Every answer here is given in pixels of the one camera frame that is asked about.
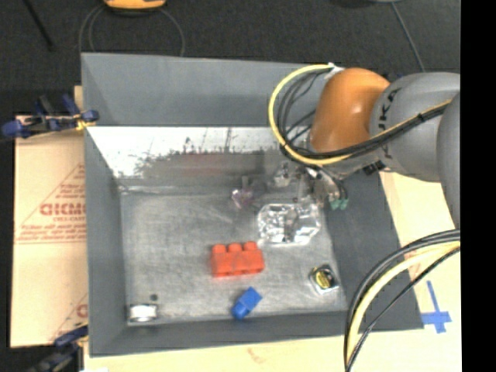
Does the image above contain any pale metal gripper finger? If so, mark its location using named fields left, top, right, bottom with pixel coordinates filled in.
left=231, top=174, right=256, bottom=210
left=273, top=161, right=295, bottom=188

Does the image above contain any clear glass dish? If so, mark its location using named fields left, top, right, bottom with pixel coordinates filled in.
left=257, top=202, right=322, bottom=246

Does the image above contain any orange toy building brick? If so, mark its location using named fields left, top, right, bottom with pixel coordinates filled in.
left=210, top=240, right=267, bottom=279

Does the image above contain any grey metal bin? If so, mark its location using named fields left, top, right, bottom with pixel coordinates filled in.
left=80, top=52, right=424, bottom=356

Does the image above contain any blue toy block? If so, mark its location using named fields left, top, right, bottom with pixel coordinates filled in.
left=230, top=286, right=264, bottom=320

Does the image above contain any small silver metal cylinder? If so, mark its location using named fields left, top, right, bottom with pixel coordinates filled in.
left=126, top=303, right=159, bottom=323

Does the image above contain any brown cardboard board red print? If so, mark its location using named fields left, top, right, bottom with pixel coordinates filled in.
left=9, top=133, right=90, bottom=349

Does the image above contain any black cylinder on white bracket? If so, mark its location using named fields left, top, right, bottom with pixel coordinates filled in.
left=362, top=160, right=388, bottom=177

